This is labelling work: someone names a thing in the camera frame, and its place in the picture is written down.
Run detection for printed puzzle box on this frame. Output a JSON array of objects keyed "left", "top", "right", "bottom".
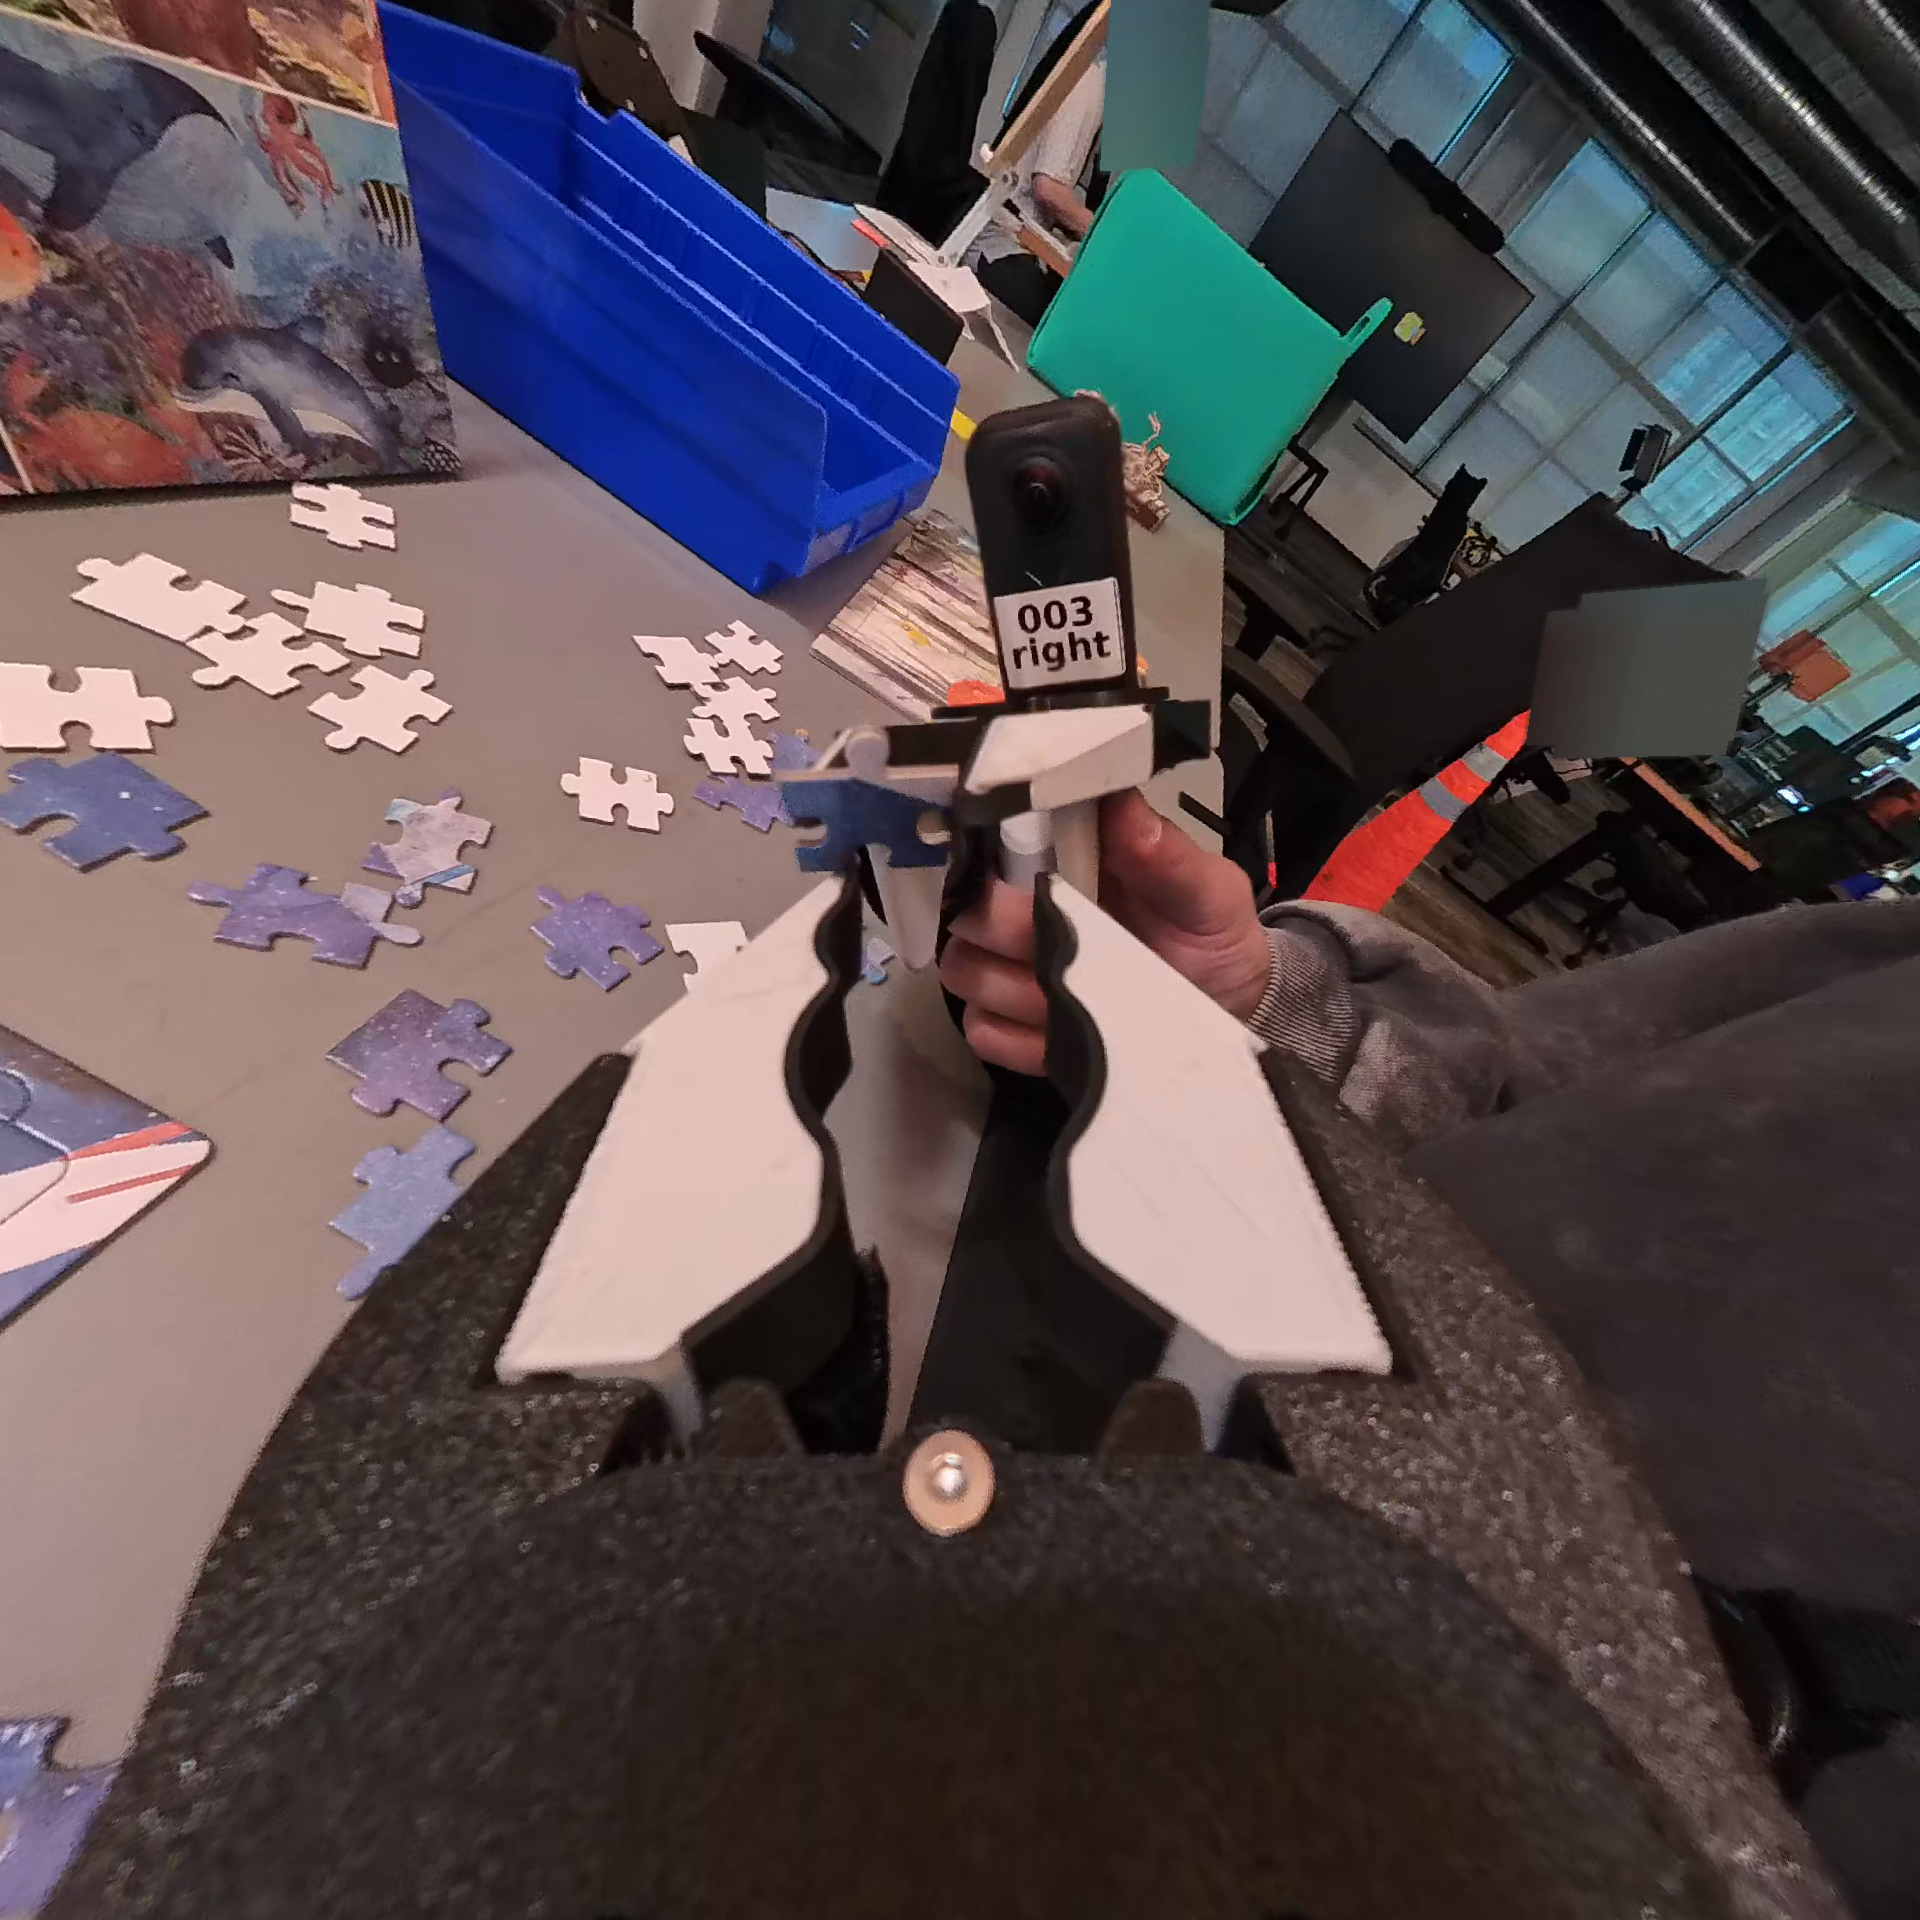
[{"left": 0, "top": 0, "right": 460, "bottom": 497}]

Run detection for green plastic bin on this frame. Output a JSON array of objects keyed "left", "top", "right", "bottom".
[{"left": 1027, "top": 168, "right": 1395, "bottom": 529}]

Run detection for person's right forearm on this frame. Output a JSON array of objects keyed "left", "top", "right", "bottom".
[{"left": 1245, "top": 897, "right": 1920, "bottom": 1156}]

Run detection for person's right hand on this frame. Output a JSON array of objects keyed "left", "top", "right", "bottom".
[{"left": 941, "top": 795, "right": 1279, "bottom": 1074}]

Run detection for blue plastic bin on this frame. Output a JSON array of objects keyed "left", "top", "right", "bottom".
[{"left": 377, "top": 0, "right": 961, "bottom": 595}]

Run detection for grey desk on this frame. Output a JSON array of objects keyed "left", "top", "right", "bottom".
[{"left": 0, "top": 352, "right": 1231, "bottom": 1771}]

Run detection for space puzzle board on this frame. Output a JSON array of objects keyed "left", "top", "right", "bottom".
[{"left": 0, "top": 1026, "right": 215, "bottom": 1329}]

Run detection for black wall monitor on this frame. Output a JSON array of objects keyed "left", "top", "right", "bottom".
[{"left": 1247, "top": 107, "right": 1535, "bottom": 443}]

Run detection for striped print puzzle board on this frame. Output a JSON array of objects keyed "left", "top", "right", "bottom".
[{"left": 808, "top": 507, "right": 998, "bottom": 723}]

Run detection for orange striped cone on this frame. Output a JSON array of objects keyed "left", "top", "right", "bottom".
[{"left": 1296, "top": 708, "right": 1535, "bottom": 915}]

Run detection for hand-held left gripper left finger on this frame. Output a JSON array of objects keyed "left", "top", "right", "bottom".
[{"left": 496, "top": 874, "right": 863, "bottom": 1425}]

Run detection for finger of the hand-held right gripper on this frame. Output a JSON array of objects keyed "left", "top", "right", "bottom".
[
  {"left": 958, "top": 708, "right": 1157, "bottom": 827},
  {"left": 774, "top": 728, "right": 902, "bottom": 786}
]

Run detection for large black panel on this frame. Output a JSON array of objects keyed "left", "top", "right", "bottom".
[{"left": 1222, "top": 497, "right": 1772, "bottom": 904}]

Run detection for small black stand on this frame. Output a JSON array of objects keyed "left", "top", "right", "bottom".
[{"left": 861, "top": 246, "right": 967, "bottom": 365}]

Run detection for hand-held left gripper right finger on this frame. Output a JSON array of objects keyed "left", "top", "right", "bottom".
[{"left": 1036, "top": 874, "right": 1396, "bottom": 1450}]

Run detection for glass window wall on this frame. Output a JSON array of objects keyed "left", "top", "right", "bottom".
[{"left": 1200, "top": 0, "right": 1920, "bottom": 707}]

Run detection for pile of loose puzzle pieces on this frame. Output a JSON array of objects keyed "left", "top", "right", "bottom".
[{"left": 0, "top": 480, "right": 961, "bottom": 1299}]

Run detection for wooden easel frame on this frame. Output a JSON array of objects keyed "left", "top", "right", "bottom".
[{"left": 931, "top": 0, "right": 1116, "bottom": 302}]

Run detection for black office chair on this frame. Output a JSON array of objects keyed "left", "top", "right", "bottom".
[{"left": 1365, "top": 465, "right": 1491, "bottom": 625}]

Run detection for dark blue puzzle piece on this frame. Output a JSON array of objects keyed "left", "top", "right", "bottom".
[{"left": 777, "top": 761, "right": 961, "bottom": 875}]

